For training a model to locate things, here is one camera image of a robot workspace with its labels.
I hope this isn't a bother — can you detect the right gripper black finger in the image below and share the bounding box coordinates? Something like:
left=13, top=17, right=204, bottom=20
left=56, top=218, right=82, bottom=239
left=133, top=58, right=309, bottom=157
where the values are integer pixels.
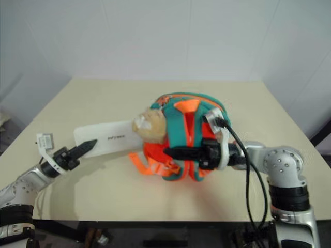
left=170, top=153, right=205, bottom=163
left=163, top=146, right=205, bottom=156

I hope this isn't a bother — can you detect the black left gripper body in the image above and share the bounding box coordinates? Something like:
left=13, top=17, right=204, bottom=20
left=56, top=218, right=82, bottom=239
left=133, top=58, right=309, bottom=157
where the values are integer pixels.
left=52, top=146, right=80, bottom=172

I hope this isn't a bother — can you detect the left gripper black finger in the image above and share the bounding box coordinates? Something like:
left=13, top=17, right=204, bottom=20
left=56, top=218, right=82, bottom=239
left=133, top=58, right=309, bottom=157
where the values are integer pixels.
left=67, top=139, right=98, bottom=156
left=74, top=141, right=98, bottom=160

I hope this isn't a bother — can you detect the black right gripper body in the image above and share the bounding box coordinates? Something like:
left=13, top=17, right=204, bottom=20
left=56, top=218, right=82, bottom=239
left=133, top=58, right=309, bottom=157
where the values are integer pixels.
left=198, top=138, right=223, bottom=171

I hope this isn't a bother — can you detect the orange and teal backpack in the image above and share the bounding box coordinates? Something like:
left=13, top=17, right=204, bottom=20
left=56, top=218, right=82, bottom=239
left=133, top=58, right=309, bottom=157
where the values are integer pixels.
left=128, top=91, right=231, bottom=183

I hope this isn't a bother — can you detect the white box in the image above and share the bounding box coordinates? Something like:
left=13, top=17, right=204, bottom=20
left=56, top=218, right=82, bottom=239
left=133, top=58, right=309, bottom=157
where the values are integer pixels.
left=73, top=118, right=146, bottom=159

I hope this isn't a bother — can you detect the beige plush toy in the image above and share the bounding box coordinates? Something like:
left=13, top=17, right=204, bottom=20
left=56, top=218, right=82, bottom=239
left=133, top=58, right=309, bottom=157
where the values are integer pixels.
left=131, top=106, right=169, bottom=143

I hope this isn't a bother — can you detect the dark rounded shape under table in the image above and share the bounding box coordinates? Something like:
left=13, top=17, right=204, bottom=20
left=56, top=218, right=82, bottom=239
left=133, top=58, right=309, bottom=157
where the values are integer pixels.
left=84, top=227, right=115, bottom=245

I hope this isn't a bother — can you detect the black metal stand leg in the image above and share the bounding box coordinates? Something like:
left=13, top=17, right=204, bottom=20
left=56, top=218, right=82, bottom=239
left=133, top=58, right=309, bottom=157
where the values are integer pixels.
left=309, top=98, right=331, bottom=166

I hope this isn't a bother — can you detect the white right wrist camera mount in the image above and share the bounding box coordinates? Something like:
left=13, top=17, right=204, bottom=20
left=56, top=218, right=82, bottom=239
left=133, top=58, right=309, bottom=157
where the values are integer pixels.
left=202, top=107, right=230, bottom=172

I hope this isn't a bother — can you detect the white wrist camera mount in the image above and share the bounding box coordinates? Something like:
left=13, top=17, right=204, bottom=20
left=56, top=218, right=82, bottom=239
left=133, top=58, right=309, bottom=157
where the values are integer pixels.
left=202, top=107, right=230, bottom=172
left=35, top=132, right=65, bottom=174

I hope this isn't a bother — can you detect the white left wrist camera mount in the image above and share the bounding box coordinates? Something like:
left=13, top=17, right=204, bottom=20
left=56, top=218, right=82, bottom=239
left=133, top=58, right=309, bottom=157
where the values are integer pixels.
left=35, top=132, right=65, bottom=174

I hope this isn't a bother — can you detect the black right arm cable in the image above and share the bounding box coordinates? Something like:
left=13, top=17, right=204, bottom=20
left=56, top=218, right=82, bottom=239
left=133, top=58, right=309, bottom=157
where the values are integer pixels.
left=216, top=117, right=273, bottom=233

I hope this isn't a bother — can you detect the pale left arm cable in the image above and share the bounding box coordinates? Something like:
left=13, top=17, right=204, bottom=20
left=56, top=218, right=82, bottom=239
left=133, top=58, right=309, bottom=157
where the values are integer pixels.
left=35, top=190, right=45, bottom=219

